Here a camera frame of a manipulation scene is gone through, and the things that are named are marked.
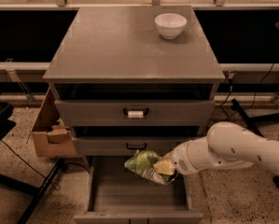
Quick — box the white ceramic bowl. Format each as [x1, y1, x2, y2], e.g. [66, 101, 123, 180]
[154, 13, 187, 39]

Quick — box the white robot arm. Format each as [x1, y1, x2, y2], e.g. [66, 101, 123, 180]
[153, 122, 279, 175]

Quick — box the top grey drawer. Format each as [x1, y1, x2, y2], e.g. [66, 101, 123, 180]
[55, 100, 215, 126]

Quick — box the black power adapter with cable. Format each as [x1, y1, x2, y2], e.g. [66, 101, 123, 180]
[219, 63, 274, 121]

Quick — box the grey drawer cabinet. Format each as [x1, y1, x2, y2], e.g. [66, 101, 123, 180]
[42, 5, 226, 161]

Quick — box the bottom grey drawer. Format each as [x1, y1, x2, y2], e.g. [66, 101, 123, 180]
[74, 156, 203, 224]

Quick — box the cardboard box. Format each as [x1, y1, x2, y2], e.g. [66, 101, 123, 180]
[32, 90, 77, 158]

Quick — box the green jalapeno chip bag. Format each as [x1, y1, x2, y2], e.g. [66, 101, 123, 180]
[124, 150, 177, 185]

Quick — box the grey drawer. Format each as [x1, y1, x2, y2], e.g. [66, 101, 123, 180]
[73, 137, 193, 156]
[74, 156, 203, 224]
[55, 100, 215, 126]

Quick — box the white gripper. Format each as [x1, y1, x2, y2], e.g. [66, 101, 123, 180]
[153, 142, 191, 175]

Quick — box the black stand leg right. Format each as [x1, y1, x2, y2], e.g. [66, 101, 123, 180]
[231, 99, 279, 136]

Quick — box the black stand base left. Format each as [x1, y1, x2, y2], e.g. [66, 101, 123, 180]
[0, 158, 67, 224]

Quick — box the middle grey drawer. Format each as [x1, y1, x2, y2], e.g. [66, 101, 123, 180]
[73, 137, 193, 156]

